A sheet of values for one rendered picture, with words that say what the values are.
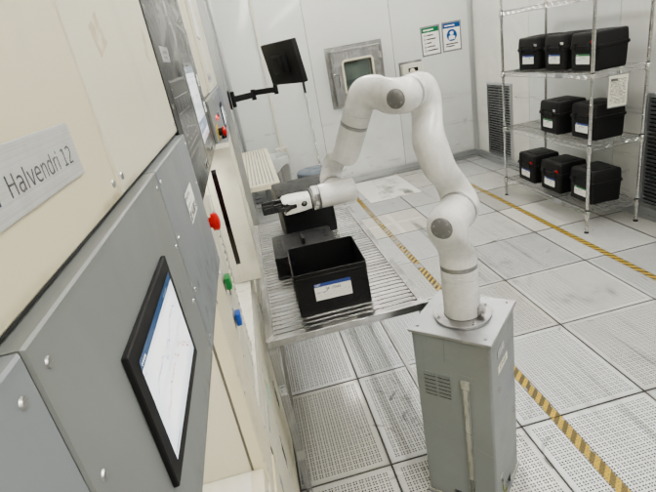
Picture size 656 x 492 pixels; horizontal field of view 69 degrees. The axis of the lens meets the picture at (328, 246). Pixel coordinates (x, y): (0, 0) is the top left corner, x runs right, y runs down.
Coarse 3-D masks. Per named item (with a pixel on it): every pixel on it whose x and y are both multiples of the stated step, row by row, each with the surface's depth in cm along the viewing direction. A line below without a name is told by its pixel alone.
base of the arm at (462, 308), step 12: (444, 276) 152; (456, 276) 149; (468, 276) 148; (444, 288) 154; (456, 288) 150; (468, 288) 150; (444, 300) 156; (456, 300) 152; (468, 300) 151; (444, 312) 160; (456, 312) 154; (468, 312) 153; (480, 312) 155; (444, 324) 155; (456, 324) 154; (468, 324) 153; (480, 324) 152
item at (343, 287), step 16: (336, 240) 197; (352, 240) 193; (288, 256) 188; (304, 256) 197; (320, 256) 198; (336, 256) 199; (352, 256) 200; (304, 272) 200; (320, 272) 171; (336, 272) 172; (352, 272) 173; (304, 288) 172; (320, 288) 173; (336, 288) 174; (352, 288) 175; (368, 288) 176; (304, 304) 174; (320, 304) 176; (336, 304) 177; (352, 304) 178
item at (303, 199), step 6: (300, 192) 167; (306, 192) 165; (282, 198) 165; (288, 198) 163; (294, 198) 162; (300, 198) 161; (306, 198) 162; (288, 204) 160; (300, 204) 161; (306, 204) 163; (312, 204) 164; (294, 210) 162; (300, 210) 162
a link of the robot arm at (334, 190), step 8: (320, 184) 165; (328, 184) 164; (336, 184) 164; (344, 184) 164; (352, 184) 164; (320, 192) 163; (328, 192) 163; (336, 192) 163; (344, 192) 164; (352, 192) 164; (328, 200) 164; (336, 200) 164; (344, 200) 165; (352, 200) 167
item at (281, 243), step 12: (312, 228) 233; (324, 228) 230; (276, 240) 227; (288, 240) 224; (300, 240) 221; (312, 240) 218; (324, 240) 216; (276, 252) 213; (276, 264) 208; (288, 264) 208; (288, 276) 210
